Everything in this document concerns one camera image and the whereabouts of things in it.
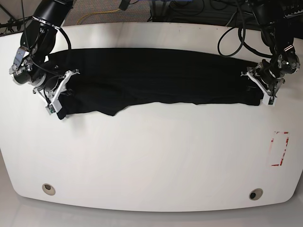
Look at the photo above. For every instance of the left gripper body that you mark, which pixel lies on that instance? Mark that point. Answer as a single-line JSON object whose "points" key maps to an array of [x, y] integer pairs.
{"points": [[268, 75]]}

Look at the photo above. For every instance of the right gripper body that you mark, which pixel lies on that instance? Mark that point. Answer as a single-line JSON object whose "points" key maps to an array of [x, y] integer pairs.
{"points": [[49, 86]]}

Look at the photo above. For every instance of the left table grommet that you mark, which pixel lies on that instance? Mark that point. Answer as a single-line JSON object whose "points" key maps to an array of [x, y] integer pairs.
{"points": [[48, 189]]}

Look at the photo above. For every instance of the right table grommet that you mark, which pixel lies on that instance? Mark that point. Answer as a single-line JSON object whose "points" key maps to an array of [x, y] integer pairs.
{"points": [[255, 194]]}

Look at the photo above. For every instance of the table grommet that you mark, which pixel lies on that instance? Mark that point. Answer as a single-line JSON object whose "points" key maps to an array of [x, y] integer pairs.
{"points": [[48, 189], [255, 194]]}

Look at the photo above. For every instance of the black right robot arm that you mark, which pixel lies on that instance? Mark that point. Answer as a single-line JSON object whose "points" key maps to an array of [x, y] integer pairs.
{"points": [[39, 35]]}

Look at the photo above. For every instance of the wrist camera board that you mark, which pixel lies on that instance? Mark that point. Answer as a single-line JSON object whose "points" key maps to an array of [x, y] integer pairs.
{"points": [[51, 109], [269, 100]]}

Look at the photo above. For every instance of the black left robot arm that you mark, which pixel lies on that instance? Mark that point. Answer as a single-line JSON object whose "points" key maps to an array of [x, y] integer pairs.
{"points": [[276, 33]]}

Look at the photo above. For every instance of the red tape rectangle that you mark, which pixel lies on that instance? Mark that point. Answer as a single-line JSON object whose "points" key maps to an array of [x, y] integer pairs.
{"points": [[278, 146]]}

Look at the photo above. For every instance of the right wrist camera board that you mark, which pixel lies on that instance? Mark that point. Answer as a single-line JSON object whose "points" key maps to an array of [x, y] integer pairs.
{"points": [[51, 109]]}

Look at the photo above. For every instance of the black T-shirt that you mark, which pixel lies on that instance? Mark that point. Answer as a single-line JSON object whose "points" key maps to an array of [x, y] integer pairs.
{"points": [[112, 79]]}

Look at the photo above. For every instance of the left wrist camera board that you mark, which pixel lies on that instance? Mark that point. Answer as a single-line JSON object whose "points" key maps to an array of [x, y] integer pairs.
{"points": [[269, 100]]}

